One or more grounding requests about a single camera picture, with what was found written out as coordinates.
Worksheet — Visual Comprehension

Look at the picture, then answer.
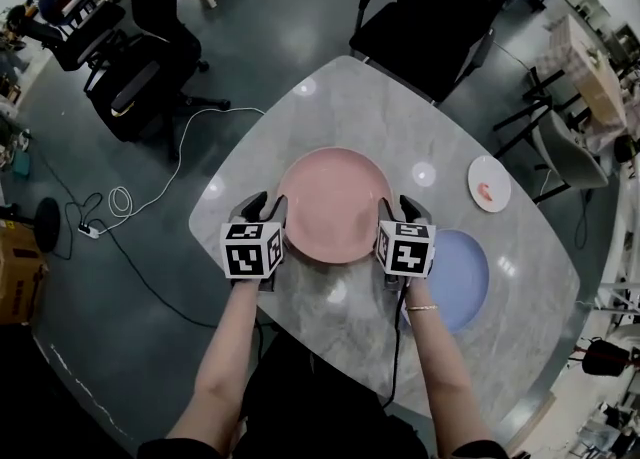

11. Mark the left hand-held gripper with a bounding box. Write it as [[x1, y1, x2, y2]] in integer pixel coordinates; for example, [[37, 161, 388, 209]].
[[219, 190, 291, 292]]

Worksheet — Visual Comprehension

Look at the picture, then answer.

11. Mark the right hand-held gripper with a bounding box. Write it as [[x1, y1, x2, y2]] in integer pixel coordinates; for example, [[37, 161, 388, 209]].
[[374, 194, 438, 293]]

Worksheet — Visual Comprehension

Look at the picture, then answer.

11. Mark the big pink plate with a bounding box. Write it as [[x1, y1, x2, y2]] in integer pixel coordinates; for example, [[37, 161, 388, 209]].
[[276, 146, 397, 266]]

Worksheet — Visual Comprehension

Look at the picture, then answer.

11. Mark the big blue plate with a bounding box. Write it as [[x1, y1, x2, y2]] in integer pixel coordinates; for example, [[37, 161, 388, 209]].
[[399, 228, 491, 335]]

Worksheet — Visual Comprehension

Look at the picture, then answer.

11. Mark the person's left forearm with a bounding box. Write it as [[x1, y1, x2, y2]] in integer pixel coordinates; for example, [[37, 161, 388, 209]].
[[167, 279, 262, 448]]

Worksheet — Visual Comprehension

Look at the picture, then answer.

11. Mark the person's right forearm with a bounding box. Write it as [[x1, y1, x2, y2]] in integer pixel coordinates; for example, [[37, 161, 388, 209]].
[[404, 276, 497, 454]]

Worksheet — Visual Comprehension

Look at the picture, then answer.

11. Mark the small white plate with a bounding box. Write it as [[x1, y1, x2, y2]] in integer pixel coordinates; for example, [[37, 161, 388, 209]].
[[467, 155, 513, 214]]

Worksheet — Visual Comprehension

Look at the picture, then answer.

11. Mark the black office chair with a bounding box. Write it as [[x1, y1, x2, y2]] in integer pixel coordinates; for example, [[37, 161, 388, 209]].
[[82, 0, 232, 149]]

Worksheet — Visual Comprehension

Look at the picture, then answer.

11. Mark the grey chair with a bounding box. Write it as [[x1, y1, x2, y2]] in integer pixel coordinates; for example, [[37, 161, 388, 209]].
[[529, 109, 611, 204]]

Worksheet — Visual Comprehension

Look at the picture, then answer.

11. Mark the person's black clothing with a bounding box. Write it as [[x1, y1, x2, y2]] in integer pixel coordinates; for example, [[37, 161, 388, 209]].
[[137, 331, 511, 459]]

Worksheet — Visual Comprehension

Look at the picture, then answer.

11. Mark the black round stand base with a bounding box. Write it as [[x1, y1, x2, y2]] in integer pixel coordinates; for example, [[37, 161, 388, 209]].
[[35, 196, 63, 255]]

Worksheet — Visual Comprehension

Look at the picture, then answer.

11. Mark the table with checkered cloth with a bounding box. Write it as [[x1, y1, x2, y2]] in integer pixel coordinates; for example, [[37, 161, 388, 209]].
[[537, 14, 629, 129]]

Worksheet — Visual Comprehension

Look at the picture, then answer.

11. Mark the black bag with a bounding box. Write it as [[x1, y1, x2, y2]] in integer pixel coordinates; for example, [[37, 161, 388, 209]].
[[582, 339, 632, 378]]

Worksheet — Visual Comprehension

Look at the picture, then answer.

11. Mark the cardboard box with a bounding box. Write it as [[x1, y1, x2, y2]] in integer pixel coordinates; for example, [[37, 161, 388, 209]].
[[0, 219, 49, 326]]

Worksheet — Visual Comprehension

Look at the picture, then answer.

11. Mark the white cable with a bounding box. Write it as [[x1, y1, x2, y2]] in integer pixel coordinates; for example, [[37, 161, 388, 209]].
[[84, 106, 267, 236]]

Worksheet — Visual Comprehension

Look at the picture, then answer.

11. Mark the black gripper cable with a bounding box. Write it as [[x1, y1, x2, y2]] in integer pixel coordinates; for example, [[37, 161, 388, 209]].
[[382, 276, 409, 408]]

